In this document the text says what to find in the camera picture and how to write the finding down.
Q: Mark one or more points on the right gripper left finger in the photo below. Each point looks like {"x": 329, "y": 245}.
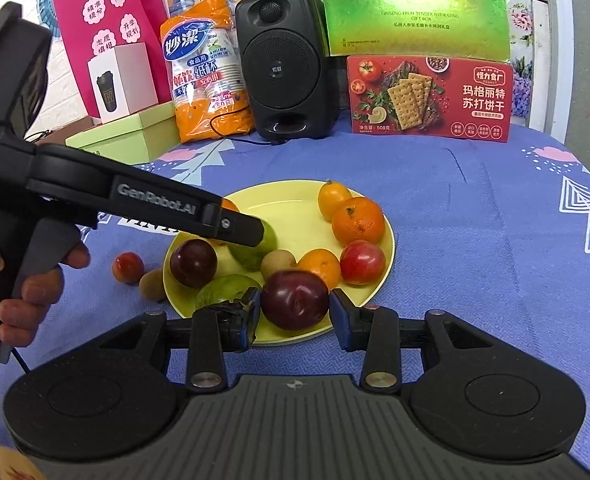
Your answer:
{"x": 228, "y": 327}

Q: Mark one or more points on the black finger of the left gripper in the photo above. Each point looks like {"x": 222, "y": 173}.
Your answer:
{"x": 240, "y": 229}

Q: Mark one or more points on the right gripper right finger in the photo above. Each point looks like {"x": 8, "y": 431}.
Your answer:
{"x": 374, "y": 330}

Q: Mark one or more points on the green apple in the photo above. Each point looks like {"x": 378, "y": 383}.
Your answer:
{"x": 227, "y": 288}
{"x": 250, "y": 258}

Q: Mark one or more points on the orange tangerine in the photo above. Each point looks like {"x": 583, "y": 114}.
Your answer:
{"x": 227, "y": 204}
{"x": 324, "y": 264}
{"x": 331, "y": 195}

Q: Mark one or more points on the dark red plum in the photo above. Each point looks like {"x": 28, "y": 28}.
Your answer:
{"x": 294, "y": 299}
{"x": 194, "y": 263}

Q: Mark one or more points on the red apple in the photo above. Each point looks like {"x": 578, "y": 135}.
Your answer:
{"x": 362, "y": 263}

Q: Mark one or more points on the large orange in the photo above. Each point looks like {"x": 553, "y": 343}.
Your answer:
{"x": 358, "y": 219}

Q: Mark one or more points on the person's left hand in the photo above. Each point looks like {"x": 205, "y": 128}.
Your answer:
{"x": 20, "y": 317}

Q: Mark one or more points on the brown cardboard box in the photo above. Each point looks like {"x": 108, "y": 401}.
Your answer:
{"x": 61, "y": 134}

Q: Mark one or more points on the small brown kiwi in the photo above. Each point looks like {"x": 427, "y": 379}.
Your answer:
{"x": 151, "y": 286}

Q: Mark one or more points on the small red nectarine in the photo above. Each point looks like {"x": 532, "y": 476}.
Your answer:
{"x": 128, "y": 268}

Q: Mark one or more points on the light green shoe box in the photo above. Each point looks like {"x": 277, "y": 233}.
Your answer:
{"x": 135, "y": 139}

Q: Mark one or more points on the orange paper cup pack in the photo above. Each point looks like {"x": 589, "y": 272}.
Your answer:
{"x": 207, "y": 84}

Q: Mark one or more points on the white cup box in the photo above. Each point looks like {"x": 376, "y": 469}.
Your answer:
{"x": 122, "y": 81}

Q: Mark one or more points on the blue printed tablecloth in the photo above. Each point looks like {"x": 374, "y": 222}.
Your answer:
{"x": 495, "y": 233}

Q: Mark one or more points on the black speaker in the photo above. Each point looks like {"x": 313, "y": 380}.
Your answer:
{"x": 286, "y": 68}

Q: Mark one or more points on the pink paper bag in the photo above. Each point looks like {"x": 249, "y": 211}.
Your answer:
{"x": 91, "y": 27}

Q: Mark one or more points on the red cracker box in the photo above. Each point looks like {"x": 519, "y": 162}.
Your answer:
{"x": 456, "y": 98}

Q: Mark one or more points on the green gift box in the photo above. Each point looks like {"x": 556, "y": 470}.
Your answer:
{"x": 452, "y": 28}

